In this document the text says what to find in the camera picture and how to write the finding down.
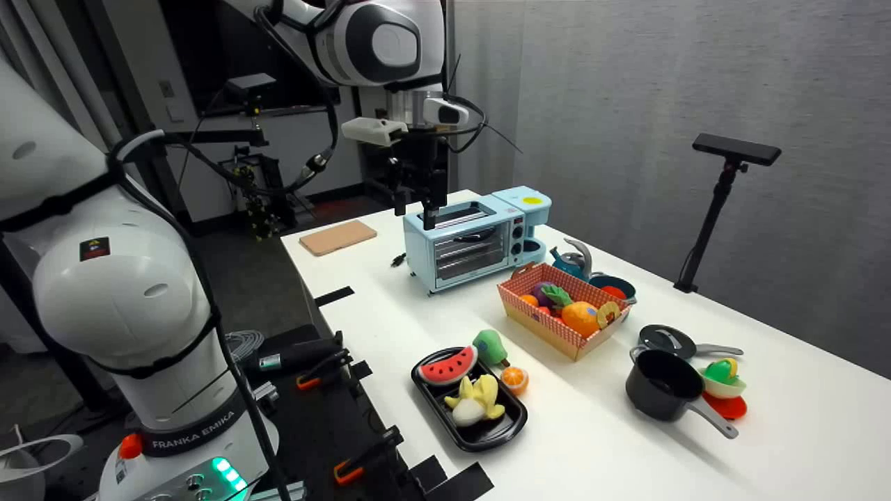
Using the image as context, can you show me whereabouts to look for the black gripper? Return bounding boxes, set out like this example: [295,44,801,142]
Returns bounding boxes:
[383,129,447,232]

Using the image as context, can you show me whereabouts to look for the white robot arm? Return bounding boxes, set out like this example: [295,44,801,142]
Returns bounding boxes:
[0,0,446,501]

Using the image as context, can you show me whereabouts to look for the green avocado plush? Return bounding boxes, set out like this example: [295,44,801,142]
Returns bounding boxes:
[472,330,510,369]

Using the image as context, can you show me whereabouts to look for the watermelon slice plush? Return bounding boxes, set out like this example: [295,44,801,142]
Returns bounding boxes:
[418,346,479,388]

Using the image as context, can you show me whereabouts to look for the teal toy kettle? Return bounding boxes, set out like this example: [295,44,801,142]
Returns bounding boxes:
[552,241,593,281]

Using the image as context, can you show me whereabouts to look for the orange cardboard tray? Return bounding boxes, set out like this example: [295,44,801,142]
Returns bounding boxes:
[499,264,629,359]

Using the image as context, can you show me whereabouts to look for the orange plush fruit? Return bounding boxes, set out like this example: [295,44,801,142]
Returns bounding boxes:
[558,302,597,338]

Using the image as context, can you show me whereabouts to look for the yellow banana plush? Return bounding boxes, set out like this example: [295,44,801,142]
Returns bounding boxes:
[446,377,503,426]

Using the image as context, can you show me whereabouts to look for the orange half plush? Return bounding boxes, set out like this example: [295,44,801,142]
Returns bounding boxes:
[501,369,528,396]

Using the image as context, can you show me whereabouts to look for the black toy pot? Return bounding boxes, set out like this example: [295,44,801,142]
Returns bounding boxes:
[625,351,738,441]

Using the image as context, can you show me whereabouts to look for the plush burger toy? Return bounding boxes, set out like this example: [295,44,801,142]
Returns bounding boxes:
[699,359,746,420]

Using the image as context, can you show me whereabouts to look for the light blue toaster oven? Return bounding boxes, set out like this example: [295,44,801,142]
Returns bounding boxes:
[404,188,552,296]

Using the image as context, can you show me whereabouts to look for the black table clamp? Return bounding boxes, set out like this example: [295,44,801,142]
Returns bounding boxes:
[315,288,352,310]

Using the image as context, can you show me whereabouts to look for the teal bowl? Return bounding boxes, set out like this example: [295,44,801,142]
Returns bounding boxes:
[590,274,635,305]

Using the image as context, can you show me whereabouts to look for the black rectangular plate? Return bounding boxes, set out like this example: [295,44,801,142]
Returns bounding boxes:
[408,346,528,452]

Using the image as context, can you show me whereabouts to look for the black pan lid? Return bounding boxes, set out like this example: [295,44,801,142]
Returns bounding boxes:
[635,324,741,359]

